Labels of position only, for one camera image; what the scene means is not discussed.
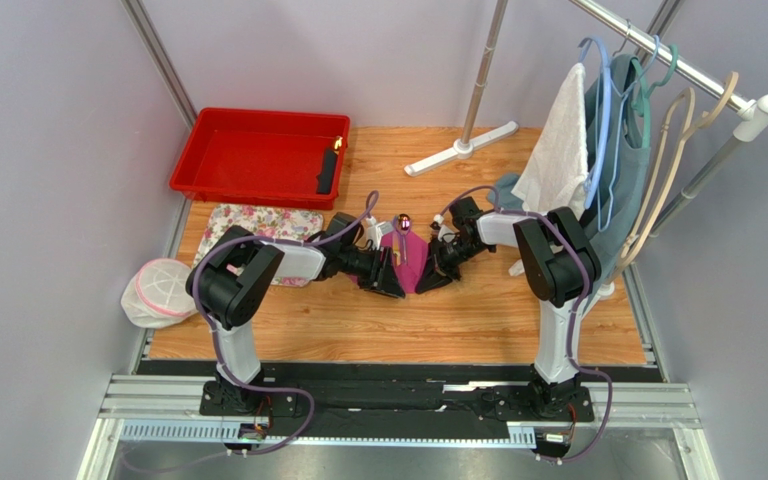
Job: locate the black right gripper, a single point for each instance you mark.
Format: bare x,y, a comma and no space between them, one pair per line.
441,259

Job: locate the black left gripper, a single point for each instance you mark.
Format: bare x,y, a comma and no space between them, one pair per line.
385,281

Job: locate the magenta paper napkin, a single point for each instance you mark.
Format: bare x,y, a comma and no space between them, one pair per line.
409,272

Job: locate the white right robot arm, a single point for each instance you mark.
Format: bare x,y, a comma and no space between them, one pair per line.
561,268

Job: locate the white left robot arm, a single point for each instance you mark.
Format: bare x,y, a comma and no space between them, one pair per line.
231,281

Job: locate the black object in tray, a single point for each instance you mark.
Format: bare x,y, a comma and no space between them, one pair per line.
326,175

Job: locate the floral cloth mat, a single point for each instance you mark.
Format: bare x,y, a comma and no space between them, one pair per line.
275,222

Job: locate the white towel on hanger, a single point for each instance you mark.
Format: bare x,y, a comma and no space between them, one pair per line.
557,169

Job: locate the red plastic tray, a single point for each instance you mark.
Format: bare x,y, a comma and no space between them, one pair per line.
259,157

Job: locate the blue clothes hanger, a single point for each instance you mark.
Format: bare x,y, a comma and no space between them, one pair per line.
602,120

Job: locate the white mesh laundry bag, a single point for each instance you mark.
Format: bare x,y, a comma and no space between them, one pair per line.
156,296

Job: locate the teal garment on hanger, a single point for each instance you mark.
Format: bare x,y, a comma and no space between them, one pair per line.
607,247

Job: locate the green clothes hanger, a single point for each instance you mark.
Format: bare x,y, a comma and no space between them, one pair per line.
640,101

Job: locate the metal clothes rack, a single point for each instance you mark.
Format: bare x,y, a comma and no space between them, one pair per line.
753,115

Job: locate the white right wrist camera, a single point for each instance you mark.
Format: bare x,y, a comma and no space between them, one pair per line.
440,231

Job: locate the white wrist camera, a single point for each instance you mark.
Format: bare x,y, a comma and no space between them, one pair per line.
376,231
440,231

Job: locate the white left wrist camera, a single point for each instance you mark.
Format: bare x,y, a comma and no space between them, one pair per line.
376,231

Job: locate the black table edge rail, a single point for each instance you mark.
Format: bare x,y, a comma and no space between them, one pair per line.
393,404

